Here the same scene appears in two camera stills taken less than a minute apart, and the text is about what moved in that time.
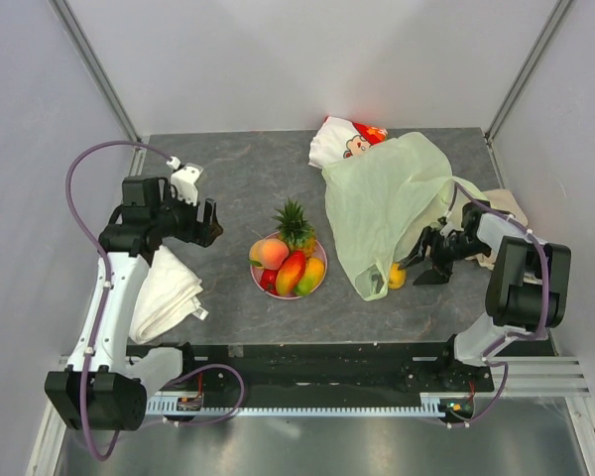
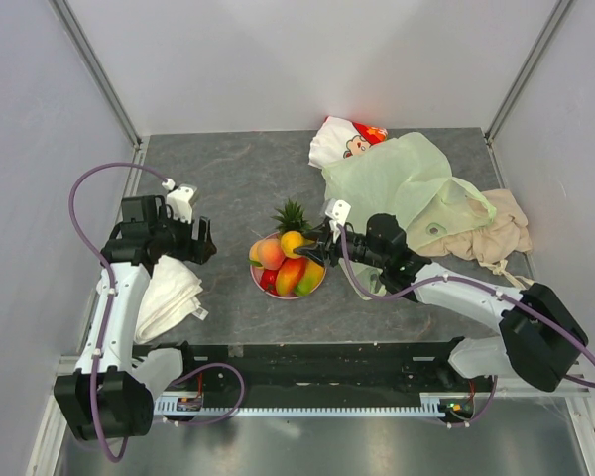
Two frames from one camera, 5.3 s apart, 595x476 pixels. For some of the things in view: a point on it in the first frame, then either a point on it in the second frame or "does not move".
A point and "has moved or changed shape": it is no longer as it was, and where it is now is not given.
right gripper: [431, 277] -> [317, 251]
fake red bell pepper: [268, 280] does not move
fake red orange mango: [291, 273] does not move
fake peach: [274, 253] does not move
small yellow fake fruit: [397, 276] has moved or changed shape
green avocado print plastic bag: [384, 202] does not move
